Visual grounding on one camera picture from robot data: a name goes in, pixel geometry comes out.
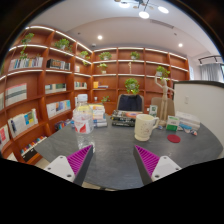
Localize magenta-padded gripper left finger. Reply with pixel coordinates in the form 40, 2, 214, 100
43, 144, 95, 187

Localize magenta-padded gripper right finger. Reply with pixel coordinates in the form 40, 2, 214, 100
133, 144, 183, 186

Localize clear plastic water bottle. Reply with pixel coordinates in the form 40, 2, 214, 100
72, 93, 96, 153

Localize flat round red coaster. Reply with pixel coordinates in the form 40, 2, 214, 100
166, 133, 182, 144

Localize cream printed mug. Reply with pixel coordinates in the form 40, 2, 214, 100
133, 113, 160, 142

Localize green and white carton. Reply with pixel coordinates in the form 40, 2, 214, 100
165, 115, 181, 132

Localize white book with blue edge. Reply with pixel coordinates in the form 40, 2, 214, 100
179, 123, 195, 132

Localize thick white book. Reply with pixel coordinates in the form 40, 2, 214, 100
175, 111, 201, 126

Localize stack of colourful books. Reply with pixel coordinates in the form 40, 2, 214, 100
88, 103, 109, 129

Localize dark books with orange cover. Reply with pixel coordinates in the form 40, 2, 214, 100
110, 109, 143, 128

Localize dark chair with jacket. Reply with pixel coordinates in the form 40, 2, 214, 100
116, 93, 145, 113

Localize wooden shelf unit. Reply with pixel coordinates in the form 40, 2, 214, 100
0, 24, 191, 166

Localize grey curtain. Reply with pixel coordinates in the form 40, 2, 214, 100
199, 62, 224, 83

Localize ceiling air vent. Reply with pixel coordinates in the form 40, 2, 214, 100
149, 18, 175, 30

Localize branched ceiling lamp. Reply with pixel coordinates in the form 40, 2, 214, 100
114, 0, 170, 20

